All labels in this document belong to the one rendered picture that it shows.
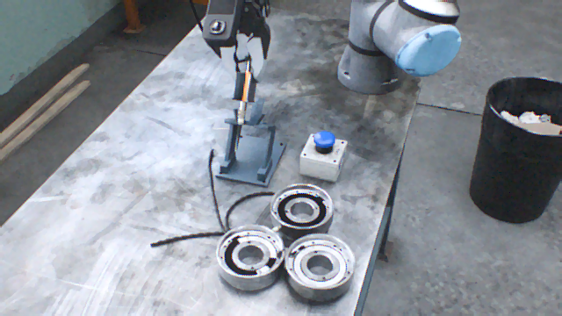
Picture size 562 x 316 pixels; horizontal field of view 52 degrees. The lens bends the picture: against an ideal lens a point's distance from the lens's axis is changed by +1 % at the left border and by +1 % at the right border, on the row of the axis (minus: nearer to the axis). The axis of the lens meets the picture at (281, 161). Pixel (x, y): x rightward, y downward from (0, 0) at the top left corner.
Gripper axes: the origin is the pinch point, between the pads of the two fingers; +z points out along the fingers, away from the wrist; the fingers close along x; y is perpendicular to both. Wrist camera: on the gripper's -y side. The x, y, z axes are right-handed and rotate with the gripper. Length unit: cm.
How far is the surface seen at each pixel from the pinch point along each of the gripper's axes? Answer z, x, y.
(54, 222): 16.2, 30.6, -21.5
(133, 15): 75, 122, 180
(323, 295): 18.6, -16.5, -28.6
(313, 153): 15.7, -10.3, 0.2
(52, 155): 87, 115, 76
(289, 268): 16.8, -11.0, -25.7
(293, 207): 18.2, -8.8, -11.6
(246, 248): 17.5, -3.3, -22.2
